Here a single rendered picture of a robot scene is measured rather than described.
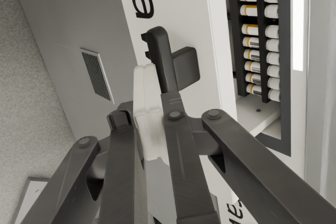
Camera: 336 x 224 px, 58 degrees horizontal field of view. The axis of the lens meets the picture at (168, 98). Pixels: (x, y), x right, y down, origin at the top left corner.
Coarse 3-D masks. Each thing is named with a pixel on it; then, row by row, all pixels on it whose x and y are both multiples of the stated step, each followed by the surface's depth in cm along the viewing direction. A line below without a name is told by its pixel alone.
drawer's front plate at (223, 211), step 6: (222, 204) 46; (234, 204) 43; (222, 210) 47; (246, 210) 41; (222, 216) 47; (228, 216) 46; (234, 216) 45; (246, 216) 42; (252, 216) 41; (222, 222) 48; (228, 222) 47; (240, 222) 44; (246, 222) 43; (252, 222) 42
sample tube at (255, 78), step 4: (248, 72) 34; (248, 76) 34; (252, 76) 34; (256, 76) 33; (248, 80) 34; (252, 80) 34; (256, 80) 33; (260, 80) 33; (268, 80) 32; (272, 80) 32; (276, 80) 31; (260, 84) 33; (268, 84) 32; (272, 84) 32; (276, 84) 31; (276, 88) 32
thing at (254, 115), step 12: (228, 0) 34; (228, 24) 36; (240, 96) 41; (252, 96) 40; (240, 108) 38; (252, 108) 37; (264, 108) 37; (276, 108) 36; (240, 120) 36; (252, 120) 35; (264, 120) 35; (252, 132) 34
